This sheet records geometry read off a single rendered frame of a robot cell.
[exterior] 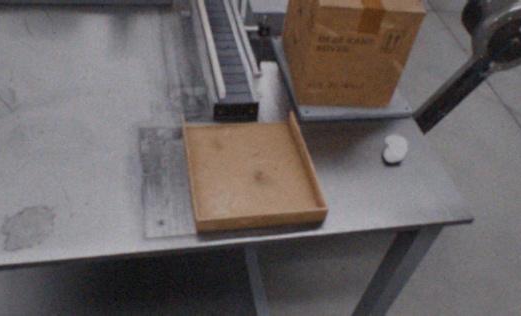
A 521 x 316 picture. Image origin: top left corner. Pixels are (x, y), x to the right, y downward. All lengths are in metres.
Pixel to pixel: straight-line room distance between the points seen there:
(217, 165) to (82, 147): 0.29
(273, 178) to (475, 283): 1.29
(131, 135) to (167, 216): 0.24
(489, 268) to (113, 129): 1.64
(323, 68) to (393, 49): 0.16
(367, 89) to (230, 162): 0.39
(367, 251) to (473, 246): 0.48
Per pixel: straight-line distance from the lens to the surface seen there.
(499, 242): 2.34
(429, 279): 2.06
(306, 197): 1.01
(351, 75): 1.17
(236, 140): 1.10
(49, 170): 1.06
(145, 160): 1.05
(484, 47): 1.71
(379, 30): 1.12
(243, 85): 1.18
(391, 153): 1.14
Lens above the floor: 1.58
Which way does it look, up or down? 45 degrees down
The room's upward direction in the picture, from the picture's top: 10 degrees clockwise
